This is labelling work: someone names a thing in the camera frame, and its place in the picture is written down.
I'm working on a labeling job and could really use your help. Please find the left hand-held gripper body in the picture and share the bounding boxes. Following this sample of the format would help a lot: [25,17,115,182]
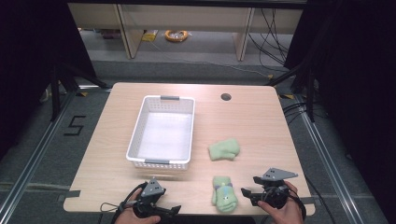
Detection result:
[133,176,166,219]

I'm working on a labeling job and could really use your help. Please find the green mitten with face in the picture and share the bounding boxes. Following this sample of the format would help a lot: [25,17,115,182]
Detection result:
[211,175,239,215]

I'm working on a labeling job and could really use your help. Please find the white plastic basket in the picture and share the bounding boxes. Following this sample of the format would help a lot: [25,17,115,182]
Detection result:
[125,94,196,172]

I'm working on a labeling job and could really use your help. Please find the plain green mitten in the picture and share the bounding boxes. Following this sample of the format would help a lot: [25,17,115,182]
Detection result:
[207,137,242,162]

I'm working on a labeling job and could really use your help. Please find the black curtain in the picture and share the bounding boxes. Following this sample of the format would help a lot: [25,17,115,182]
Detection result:
[0,0,98,162]
[283,0,396,224]

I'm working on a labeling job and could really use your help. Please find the black metal stand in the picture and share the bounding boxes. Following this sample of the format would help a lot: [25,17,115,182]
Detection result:
[264,60,316,123]
[49,62,109,123]

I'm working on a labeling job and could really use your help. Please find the person's right hand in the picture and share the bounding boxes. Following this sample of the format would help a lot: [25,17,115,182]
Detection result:
[257,180,305,224]

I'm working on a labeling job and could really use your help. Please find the black floor cables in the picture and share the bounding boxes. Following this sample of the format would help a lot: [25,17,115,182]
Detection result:
[281,100,328,126]

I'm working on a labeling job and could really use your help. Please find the hanging black cables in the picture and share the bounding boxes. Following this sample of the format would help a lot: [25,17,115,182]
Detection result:
[247,7,294,73]

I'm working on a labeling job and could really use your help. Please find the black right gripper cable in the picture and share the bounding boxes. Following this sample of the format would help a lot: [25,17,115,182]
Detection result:
[288,186,308,222]

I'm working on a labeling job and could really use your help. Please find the yellow packet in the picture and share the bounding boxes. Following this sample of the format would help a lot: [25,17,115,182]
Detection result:
[141,29,160,43]

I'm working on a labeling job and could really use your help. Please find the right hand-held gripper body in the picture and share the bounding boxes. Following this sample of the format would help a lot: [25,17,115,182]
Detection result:
[252,167,299,210]

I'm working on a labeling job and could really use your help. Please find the metal floor rail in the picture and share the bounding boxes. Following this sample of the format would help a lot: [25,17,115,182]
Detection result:
[294,92,366,224]
[0,90,78,220]

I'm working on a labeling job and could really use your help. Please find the person's left hand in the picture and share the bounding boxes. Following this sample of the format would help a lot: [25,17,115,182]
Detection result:
[115,188,162,224]

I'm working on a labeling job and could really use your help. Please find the thin grey wire loop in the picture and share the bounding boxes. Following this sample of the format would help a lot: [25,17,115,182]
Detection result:
[99,202,126,214]

